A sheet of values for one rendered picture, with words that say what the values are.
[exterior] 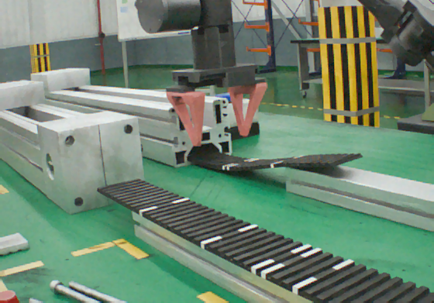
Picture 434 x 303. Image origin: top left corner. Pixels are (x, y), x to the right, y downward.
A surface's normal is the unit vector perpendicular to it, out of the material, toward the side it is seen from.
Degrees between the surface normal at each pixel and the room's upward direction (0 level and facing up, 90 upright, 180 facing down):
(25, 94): 90
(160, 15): 90
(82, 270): 0
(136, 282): 0
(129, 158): 90
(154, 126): 90
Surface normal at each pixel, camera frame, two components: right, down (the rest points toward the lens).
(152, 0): -0.73, 0.18
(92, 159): 0.58, 0.11
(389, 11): -0.59, 0.36
